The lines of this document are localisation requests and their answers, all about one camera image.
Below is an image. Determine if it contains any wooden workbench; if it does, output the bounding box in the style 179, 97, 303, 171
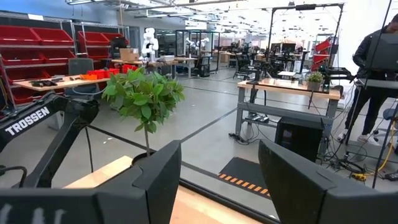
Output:
234, 77, 342, 147

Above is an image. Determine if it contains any black aluminium table frame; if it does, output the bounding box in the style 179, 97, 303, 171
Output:
178, 179, 282, 224

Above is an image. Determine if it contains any wooden table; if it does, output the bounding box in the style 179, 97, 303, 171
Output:
12, 74, 111, 93

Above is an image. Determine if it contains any person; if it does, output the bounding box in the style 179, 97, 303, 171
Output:
337, 14, 398, 146

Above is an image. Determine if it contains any black station frame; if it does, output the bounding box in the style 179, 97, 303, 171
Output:
266, 2, 345, 63

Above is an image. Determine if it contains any cardboard box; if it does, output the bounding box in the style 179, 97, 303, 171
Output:
119, 47, 140, 62

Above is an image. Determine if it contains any black hazard-striped floor mat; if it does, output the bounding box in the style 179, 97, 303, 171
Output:
217, 156, 274, 200

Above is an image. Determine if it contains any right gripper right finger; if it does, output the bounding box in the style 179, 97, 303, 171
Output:
258, 139, 357, 224

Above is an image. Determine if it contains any red bin shelving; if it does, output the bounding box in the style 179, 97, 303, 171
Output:
73, 21, 131, 62
0, 12, 77, 110

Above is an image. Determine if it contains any yellow cable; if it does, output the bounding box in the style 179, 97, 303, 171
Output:
351, 123, 398, 183

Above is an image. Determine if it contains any small potted plant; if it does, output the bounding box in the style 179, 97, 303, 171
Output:
307, 71, 325, 92

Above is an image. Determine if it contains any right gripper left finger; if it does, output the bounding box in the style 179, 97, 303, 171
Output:
95, 139, 182, 224

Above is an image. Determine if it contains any red bin rack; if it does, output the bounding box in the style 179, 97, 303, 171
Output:
310, 37, 333, 72

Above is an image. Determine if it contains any grey chair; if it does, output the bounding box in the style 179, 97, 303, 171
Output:
67, 58, 96, 96

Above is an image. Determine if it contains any green leafy plant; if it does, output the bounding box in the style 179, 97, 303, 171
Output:
101, 67, 186, 156

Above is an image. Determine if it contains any white humanoid robot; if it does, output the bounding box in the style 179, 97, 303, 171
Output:
141, 27, 160, 63

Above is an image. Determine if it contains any black computer tower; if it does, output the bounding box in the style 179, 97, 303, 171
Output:
275, 116, 326, 162

